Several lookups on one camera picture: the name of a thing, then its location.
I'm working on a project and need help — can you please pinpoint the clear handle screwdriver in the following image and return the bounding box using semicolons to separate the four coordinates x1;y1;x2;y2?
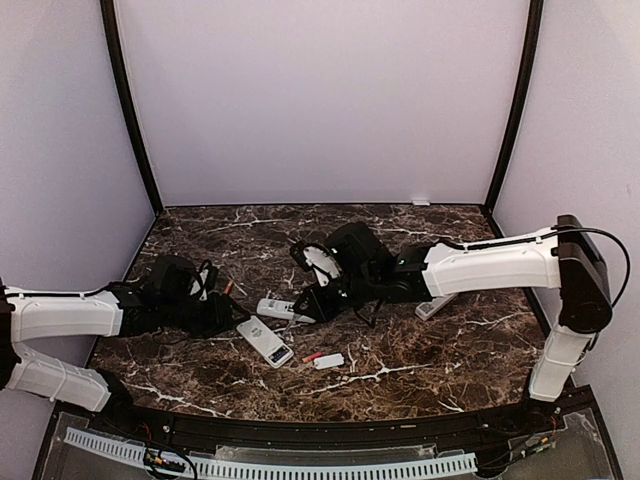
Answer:
281;313;301;335

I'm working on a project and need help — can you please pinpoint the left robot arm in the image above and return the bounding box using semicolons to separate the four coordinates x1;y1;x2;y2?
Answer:
1;255;250;436

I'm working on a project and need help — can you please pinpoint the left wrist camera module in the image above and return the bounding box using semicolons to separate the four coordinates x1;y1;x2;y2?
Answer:
188;259;219;303

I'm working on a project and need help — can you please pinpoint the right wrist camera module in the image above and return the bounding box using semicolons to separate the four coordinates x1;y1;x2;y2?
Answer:
290;241;341;287

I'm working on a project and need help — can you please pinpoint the slim white remote control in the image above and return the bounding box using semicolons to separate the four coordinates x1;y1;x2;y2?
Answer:
415;294;456;321

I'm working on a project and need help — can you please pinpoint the white slotted cable duct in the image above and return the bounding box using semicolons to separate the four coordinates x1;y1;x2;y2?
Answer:
64;428;477;479

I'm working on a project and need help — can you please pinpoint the white remote with green buttons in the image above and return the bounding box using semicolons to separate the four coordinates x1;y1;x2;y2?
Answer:
236;316;294;369

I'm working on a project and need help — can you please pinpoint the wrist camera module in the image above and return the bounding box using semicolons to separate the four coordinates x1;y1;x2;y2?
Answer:
290;241;341;287
188;259;219;303

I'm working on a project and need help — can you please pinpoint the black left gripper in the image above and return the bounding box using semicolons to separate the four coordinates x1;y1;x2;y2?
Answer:
160;292;250;340

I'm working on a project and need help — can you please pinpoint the black right frame post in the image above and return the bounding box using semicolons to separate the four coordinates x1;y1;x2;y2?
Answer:
483;0;544;215

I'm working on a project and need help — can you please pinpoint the white remote with compartment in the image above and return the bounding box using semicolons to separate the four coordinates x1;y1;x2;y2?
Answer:
256;298;316;324

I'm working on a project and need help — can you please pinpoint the white battery cover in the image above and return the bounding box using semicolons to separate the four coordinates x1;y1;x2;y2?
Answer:
313;353;345;370

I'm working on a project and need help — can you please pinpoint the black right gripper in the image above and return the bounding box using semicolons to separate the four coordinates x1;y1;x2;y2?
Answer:
292;268;379;324

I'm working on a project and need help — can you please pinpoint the black front rail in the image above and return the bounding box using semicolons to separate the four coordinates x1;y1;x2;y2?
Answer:
83;386;598;452

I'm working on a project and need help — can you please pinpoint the blue purple battery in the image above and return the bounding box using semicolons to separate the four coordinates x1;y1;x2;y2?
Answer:
270;349;292;365

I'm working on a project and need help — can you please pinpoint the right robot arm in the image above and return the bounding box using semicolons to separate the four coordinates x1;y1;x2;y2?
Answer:
290;215;621;434

